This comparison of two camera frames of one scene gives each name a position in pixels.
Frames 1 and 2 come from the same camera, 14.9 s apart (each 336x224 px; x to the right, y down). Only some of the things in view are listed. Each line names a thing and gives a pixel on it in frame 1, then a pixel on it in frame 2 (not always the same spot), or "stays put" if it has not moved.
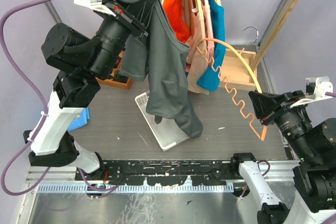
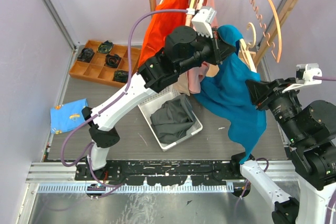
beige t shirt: x=197 y=19 to x=181 y=85
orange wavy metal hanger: x=242 y=51 to x=277 y=11
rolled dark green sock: x=119 y=77 stays put
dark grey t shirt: x=161 y=55 to x=171 y=123
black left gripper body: x=124 y=15 to x=209 y=46
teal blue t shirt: x=209 y=80 to x=226 y=94
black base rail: x=163 y=172 stays put
